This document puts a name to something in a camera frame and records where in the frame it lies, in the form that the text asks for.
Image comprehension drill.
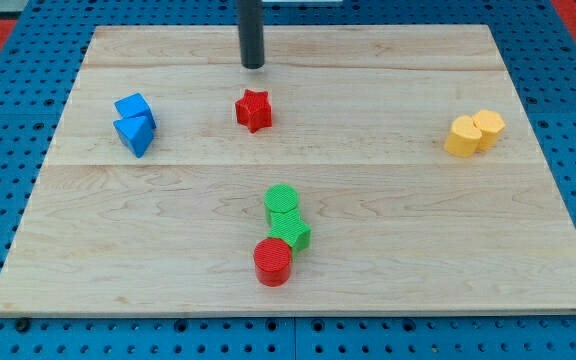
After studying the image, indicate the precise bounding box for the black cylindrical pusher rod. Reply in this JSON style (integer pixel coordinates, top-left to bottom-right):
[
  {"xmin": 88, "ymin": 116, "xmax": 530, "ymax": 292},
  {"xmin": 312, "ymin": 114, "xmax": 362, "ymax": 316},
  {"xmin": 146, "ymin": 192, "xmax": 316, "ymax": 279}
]
[{"xmin": 236, "ymin": 0, "xmax": 265, "ymax": 69}]

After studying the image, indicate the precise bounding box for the green star block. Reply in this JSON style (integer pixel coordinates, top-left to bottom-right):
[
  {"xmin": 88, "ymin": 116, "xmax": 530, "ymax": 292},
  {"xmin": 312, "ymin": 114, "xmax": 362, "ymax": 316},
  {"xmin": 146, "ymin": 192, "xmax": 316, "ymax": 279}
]
[{"xmin": 267, "ymin": 208, "xmax": 311, "ymax": 253}]

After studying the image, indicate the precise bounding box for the blue triangle block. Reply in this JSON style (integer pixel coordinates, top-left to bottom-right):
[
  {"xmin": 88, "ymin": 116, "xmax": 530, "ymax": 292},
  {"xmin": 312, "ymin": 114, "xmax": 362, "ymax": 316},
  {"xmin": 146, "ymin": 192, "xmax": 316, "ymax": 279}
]
[{"xmin": 113, "ymin": 116, "xmax": 154, "ymax": 158}]

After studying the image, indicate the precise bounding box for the yellow heart block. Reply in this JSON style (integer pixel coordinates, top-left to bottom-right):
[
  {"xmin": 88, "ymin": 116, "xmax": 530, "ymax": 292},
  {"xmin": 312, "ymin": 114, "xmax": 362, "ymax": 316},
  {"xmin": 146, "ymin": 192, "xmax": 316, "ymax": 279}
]
[{"xmin": 444, "ymin": 115, "xmax": 483, "ymax": 158}]

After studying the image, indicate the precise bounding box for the blue cube block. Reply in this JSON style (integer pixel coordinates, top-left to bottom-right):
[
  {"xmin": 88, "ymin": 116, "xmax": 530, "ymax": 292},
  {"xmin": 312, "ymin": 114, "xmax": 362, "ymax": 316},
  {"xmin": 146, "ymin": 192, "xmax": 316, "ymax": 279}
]
[{"xmin": 114, "ymin": 93, "xmax": 157, "ymax": 129}]

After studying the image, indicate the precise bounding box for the red circle block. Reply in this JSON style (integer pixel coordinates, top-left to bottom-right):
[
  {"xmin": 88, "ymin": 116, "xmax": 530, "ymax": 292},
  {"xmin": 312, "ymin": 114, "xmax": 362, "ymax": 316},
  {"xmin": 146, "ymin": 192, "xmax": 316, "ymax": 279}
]
[{"xmin": 253, "ymin": 238, "xmax": 292, "ymax": 287}]

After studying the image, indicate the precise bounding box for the yellow hexagon block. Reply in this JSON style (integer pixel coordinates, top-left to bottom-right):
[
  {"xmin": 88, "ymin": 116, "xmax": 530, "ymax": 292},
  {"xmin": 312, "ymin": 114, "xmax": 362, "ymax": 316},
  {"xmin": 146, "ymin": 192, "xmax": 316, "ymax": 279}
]
[{"xmin": 472, "ymin": 109, "xmax": 506, "ymax": 151}]

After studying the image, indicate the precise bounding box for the green circle block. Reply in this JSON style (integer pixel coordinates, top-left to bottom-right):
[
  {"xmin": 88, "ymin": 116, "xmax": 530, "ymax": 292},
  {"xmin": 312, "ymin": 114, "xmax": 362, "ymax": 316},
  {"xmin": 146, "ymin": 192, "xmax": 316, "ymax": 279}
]
[{"xmin": 264, "ymin": 184, "xmax": 299, "ymax": 224}]

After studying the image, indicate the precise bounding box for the red star block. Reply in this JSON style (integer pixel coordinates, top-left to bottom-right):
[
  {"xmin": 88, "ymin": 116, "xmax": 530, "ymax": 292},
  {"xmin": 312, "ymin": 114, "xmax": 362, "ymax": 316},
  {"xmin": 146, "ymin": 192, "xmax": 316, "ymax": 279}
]
[{"xmin": 235, "ymin": 89, "xmax": 272, "ymax": 133}]

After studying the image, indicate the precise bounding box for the wooden board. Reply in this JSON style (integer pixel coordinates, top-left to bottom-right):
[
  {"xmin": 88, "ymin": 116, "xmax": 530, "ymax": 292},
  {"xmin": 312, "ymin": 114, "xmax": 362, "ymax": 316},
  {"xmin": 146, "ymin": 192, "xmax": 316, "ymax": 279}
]
[{"xmin": 0, "ymin": 25, "xmax": 576, "ymax": 318}]

